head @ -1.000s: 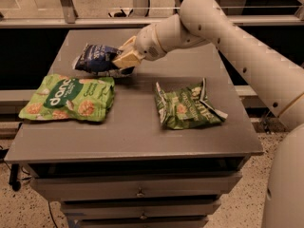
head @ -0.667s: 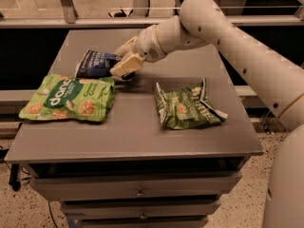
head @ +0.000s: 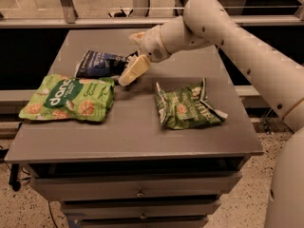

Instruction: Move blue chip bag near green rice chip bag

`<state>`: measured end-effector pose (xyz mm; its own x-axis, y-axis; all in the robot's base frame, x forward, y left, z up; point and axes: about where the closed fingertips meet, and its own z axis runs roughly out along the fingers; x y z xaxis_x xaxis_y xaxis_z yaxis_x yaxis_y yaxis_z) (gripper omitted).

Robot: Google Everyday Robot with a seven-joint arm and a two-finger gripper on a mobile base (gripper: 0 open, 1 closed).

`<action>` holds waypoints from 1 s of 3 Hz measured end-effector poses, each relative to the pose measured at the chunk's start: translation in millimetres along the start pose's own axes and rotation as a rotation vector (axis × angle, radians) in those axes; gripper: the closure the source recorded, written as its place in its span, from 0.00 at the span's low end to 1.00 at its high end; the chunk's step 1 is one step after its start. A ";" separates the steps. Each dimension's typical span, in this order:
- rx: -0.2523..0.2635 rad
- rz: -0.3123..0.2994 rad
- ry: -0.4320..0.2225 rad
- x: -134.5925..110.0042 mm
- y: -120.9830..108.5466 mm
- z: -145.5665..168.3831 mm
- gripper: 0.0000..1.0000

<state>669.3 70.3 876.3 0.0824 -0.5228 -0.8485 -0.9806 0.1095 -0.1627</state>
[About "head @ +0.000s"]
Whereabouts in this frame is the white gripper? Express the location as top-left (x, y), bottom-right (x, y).
top-left (118, 25), bottom-right (171, 86)

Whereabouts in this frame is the blue chip bag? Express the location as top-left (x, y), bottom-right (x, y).
top-left (75, 50), bottom-right (138, 79)

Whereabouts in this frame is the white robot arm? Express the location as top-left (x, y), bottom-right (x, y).
top-left (119, 0), bottom-right (304, 228)

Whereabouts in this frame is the crumpled green chip bag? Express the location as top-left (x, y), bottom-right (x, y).
top-left (155, 78), bottom-right (228, 130)

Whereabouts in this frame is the green rice chip bag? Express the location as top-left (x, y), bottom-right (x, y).
top-left (19, 74), bottom-right (115, 122)

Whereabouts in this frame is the grey metal railing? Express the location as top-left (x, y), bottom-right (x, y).
top-left (0, 0), bottom-right (304, 29)

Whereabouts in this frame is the black floor cable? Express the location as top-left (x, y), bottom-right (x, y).
top-left (0, 145), bottom-right (60, 228)

